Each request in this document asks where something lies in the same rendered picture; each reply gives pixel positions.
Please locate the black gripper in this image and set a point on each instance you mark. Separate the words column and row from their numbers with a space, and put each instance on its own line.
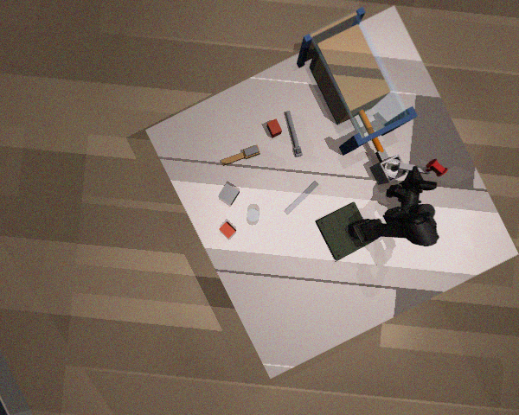
column 416, row 183

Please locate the reddish-brown box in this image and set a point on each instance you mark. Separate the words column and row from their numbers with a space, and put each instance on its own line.
column 274, row 128
column 227, row 229

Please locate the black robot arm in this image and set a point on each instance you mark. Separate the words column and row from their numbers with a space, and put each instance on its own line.
column 413, row 222

